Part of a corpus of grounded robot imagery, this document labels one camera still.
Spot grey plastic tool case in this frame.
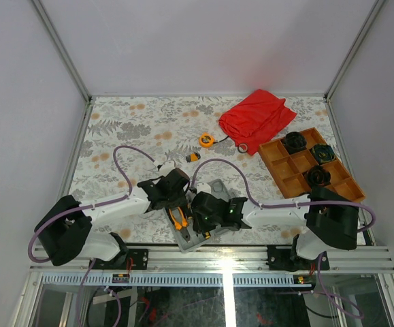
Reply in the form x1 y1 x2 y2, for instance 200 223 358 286
165 179 246 253

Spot orange handled pliers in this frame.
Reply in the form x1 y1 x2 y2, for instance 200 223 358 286
169 207 191 243

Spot orange tape measure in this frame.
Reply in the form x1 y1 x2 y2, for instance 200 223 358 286
199 133 215 149

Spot black tape roll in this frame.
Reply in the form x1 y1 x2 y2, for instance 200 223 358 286
237 143 248 154

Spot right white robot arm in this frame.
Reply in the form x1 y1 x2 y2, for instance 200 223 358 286
191 187 358 269

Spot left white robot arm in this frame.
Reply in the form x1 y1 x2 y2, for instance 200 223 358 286
28 168 190 269

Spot hex key set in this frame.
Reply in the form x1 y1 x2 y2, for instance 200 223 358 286
185 153 201 163

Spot wooden compartment tray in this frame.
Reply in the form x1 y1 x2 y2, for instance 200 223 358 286
258 128 365 202

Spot red folded cloth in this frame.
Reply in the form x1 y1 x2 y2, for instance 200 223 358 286
218 89 297 156

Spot black spinning top upper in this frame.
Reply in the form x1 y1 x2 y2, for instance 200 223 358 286
282 131 307 154

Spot black orange spinning top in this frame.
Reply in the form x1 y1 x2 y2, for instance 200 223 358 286
304 166 331 187

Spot green black spinning top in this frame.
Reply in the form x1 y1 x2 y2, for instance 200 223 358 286
310 144 336 165

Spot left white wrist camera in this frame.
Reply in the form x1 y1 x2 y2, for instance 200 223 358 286
154 160 176 176

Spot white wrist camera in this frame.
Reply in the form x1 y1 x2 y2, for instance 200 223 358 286
154 160 176 176
195 183 212 195

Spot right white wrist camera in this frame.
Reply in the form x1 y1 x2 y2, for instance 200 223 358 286
195 183 212 195

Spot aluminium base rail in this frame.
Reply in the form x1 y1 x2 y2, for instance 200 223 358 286
31 245 394 288

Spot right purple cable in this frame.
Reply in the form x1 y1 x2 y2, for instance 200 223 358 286
190 158 378 320

